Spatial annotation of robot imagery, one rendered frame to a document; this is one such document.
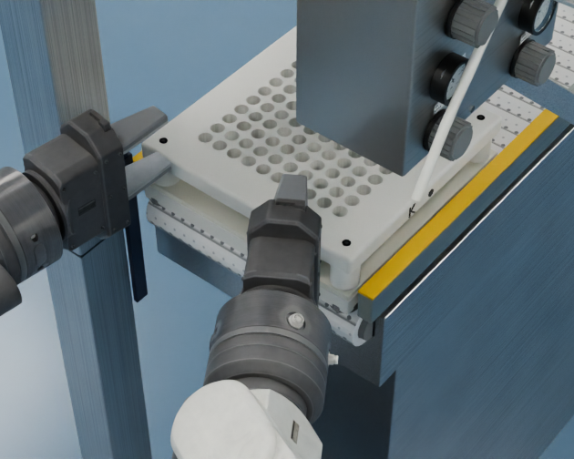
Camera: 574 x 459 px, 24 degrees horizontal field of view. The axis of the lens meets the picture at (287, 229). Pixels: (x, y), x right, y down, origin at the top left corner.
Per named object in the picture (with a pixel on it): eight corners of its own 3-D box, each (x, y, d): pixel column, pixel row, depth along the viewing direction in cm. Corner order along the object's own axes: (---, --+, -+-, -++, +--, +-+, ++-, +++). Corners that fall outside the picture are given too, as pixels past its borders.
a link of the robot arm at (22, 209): (62, 84, 110) (-60, 148, 105) (135, 139, 106) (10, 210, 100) (78, 193, 119) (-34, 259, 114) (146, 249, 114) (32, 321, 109)
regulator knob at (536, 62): (533, 96, 107) (540, 53, 104) (507, 84, 108) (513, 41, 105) (555, 76, 108) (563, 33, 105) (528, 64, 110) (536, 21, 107)
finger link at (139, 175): (153, 147, 118) (97, 180, 115) (176, 166, 116) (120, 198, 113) (154, 161, 119) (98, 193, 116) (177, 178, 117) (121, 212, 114)
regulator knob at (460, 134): (448, 171, 99) (454, 126, 96) (421, 158, 101) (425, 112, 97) (473, 148, 101) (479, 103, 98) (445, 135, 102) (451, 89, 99)
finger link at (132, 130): (173, 126, 113) (116, 158, 110) (149, 107, 115) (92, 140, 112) (172, 111, 112) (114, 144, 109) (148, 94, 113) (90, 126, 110)
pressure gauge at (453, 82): (442, 116, 97) (446, 75, 94) (427, 108, 97) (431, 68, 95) (470, 90, 99) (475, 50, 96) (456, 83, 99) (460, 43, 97)
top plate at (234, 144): (350, 278, 114) (351, 261, 113) (140, 158, 125) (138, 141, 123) (502, 131, 128) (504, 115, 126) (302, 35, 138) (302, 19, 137)
